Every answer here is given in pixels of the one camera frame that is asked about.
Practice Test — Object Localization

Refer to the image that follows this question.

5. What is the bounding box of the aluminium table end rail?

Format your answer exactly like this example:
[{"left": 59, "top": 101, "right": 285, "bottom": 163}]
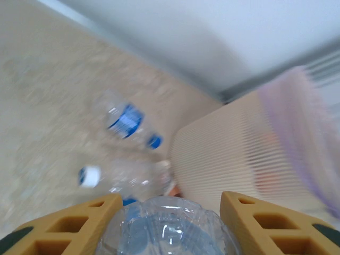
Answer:
[{"left": 37, "top": 0, "right": 229, "bottom": 103}]

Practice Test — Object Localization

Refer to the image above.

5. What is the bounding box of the clear bottle light blue label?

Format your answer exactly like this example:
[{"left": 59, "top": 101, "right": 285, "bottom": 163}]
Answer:
[{"left": 94, "top": 195, "right": 242, "bottom": 255}]

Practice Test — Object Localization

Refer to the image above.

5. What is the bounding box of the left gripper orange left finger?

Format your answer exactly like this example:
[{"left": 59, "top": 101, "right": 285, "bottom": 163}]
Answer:
[{"left": 0, "top": 193, "right": 124, "bottom": 255}]

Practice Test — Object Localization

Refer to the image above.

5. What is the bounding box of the small clear bottle blue label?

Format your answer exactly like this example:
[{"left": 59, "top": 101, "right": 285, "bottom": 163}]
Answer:
[{"left": 91, "top": 90, "right": 164, "bottom": 151}]

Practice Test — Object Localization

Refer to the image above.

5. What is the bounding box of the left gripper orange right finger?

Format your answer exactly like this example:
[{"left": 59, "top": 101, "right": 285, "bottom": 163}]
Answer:
[{"left": 220, "top": 191, "right": 340, "bottom": 255}]

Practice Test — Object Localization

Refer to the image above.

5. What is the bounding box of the beige plastic waste bin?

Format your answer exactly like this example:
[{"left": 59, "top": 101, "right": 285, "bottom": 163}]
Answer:
[{"left": 168, "top": 66, "right": 340, "bottom": 221}]

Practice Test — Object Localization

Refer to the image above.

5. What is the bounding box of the brown chocolate drink bottle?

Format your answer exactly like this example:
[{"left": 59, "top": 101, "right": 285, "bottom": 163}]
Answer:
[{"left": 169, "top": 185, "right": 184, "bottom": 199}]

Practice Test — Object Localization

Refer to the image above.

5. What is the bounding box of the large clear bottle no label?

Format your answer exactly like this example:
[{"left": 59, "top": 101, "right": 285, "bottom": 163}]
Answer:
[{"left": 78, "top": 159, "right": 176, "bottom": 202}]

